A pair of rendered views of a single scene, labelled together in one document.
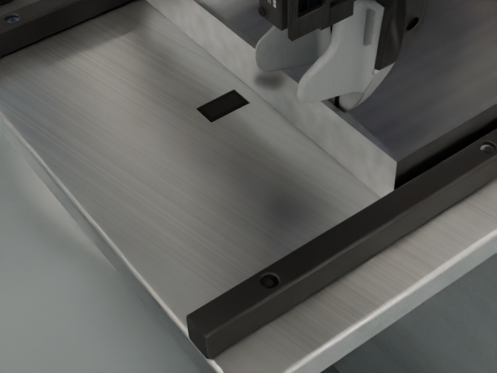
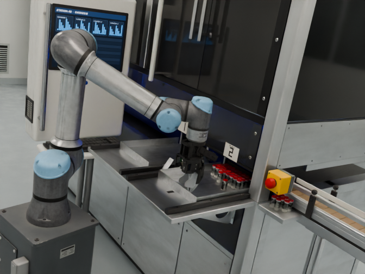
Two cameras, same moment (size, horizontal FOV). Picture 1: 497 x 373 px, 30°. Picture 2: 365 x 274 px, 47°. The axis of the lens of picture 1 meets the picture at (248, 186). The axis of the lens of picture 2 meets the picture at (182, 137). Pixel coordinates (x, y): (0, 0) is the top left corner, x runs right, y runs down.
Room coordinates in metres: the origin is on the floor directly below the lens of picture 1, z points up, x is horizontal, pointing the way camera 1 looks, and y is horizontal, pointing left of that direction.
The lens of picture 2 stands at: (-1.03, 0.10, 1.57)
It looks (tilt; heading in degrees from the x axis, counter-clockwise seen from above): 18 degrees down; 356
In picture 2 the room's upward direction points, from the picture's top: 9 degrees clockwise
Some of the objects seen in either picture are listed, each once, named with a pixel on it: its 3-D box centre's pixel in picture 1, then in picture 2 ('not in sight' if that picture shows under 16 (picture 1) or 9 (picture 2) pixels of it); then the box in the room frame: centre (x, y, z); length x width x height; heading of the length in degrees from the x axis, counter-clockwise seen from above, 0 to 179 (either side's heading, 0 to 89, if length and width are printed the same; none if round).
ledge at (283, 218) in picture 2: not in sight; (282, 211); (0.43, -0.43, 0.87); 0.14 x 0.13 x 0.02; 125
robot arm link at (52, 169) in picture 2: not in sight; (52, 172); (0.31, 0.43, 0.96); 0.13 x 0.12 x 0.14; 176
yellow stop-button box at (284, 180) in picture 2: not in sight; (279, 181); (0.42, -0.38, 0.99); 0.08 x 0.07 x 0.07; 125
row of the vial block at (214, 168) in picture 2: not in sight; (225, 177); (0.60, -0.22, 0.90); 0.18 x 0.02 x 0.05; 35
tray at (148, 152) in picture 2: not in sight; (164, 151); (0.83, 0.05, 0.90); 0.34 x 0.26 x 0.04; 125
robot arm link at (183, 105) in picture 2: not in sight; (171, 110); (0.39, 0.06, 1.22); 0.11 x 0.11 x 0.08; 86
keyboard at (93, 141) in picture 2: not in sight; (86, 144); (1.00, 0.44, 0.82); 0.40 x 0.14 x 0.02; 125
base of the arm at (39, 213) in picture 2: not in sight; (49, 203); (0.30, 0.43, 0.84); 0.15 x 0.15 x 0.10
